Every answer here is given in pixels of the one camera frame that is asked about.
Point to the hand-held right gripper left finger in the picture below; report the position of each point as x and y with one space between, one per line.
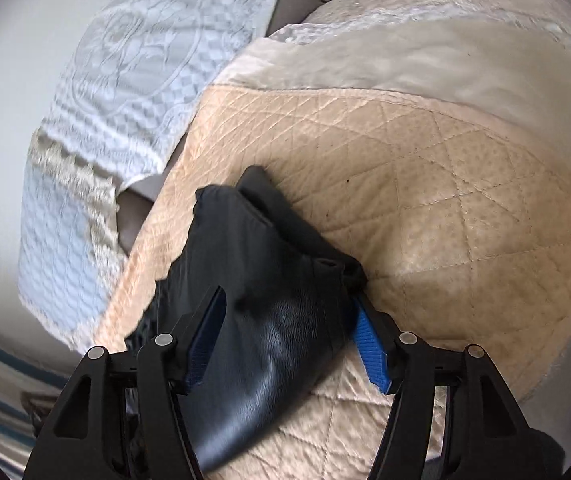
205 337

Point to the blue quilted lace-trimmed cover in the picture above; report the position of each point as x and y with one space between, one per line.
60 240

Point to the cream lace seat cover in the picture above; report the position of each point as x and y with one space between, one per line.
415 50

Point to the black jacket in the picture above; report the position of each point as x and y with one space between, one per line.
265 310

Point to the white lace cover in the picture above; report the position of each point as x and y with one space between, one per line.
155 60

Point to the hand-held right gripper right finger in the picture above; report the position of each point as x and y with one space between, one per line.
371 355

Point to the peach quilted blanket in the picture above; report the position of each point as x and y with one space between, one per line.
440 235

